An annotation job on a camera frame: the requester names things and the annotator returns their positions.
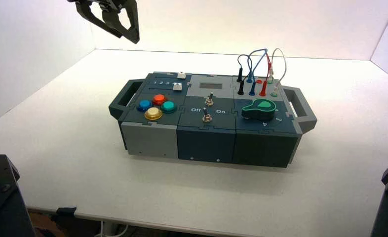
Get grey display screen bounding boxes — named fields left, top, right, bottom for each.
left=198, top=82, right=223, bottom=90

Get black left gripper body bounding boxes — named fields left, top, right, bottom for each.
left=68, top=0, right=126, bottom=10

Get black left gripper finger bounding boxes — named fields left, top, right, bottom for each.
left=75, top=1, right=123, bottom=39
left=104, top=0, right=141, bottom=45

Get blue push button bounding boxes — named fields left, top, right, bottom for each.
left=136, top=99, right=153, bottom=113

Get blue patch wire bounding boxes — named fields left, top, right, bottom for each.
left=246, top=48, right=269, bottom=96

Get black table clamp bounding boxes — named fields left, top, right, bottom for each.
left=51, top=206, right=78, bottom=230

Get white cable under table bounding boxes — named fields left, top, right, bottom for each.
left=94, top=222, right=129, bottom=237

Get red patch wire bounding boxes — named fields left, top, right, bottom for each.
left=259, top=54, right=273, bottom=97

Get green rotary knob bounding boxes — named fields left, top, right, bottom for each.
left=241, top=99, right=277, bottom=121

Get black patch wire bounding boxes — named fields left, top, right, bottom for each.
left=236, top=54, right=254, bottom=96

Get teal push button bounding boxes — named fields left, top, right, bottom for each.
left=160, top=100, right=178, bottom=114

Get yellow push button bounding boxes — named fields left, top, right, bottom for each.
left=144, top=107, right=163, bottom=121

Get grey and blue control box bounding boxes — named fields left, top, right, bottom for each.
left=108, top=71, right=318, bottom=168

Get white patch wire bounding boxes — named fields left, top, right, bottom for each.
left=268, top=48, right=287, bottom=98

